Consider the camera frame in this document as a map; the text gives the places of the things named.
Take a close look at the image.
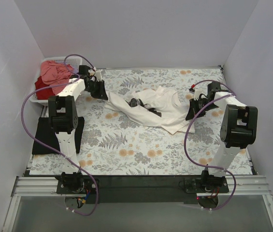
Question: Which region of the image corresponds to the floral patterned table mat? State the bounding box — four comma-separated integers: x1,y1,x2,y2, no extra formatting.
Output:
29,68,253,176

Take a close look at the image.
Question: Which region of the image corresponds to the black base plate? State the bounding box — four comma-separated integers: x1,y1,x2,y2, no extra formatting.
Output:
56,175,230,204

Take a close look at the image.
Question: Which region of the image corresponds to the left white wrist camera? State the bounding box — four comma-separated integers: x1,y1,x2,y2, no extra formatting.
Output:
89,69,102,82

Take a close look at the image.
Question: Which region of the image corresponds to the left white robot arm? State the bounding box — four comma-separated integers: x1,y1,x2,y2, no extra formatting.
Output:
48,65,108,174

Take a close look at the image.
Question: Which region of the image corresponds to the aluminium frame rail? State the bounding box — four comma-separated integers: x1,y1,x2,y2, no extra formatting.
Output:
12,175,271,196

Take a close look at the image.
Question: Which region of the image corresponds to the white t shirt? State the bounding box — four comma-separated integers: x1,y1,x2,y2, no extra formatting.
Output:
104,86,190,134

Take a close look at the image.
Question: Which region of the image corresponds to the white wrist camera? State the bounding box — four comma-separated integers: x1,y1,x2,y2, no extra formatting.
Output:
89,69,102,82
189,85,203,101

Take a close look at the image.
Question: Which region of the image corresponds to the pink t shirt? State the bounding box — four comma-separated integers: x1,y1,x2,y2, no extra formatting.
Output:
40,60,74,95

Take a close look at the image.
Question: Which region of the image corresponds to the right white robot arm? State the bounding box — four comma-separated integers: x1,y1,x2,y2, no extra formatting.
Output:
185,80,258,192

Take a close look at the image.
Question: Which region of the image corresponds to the folded black t shirt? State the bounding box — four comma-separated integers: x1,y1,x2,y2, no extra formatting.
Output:
32,117,85,155

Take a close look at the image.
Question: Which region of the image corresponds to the white plastic laundry basket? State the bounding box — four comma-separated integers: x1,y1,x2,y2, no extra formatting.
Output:
29,56,83,106

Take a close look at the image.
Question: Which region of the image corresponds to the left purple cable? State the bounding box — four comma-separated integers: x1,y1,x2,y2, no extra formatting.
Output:
21,53,102,216

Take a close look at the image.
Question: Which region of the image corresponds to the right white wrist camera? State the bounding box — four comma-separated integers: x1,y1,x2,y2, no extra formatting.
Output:
189,85,203,101

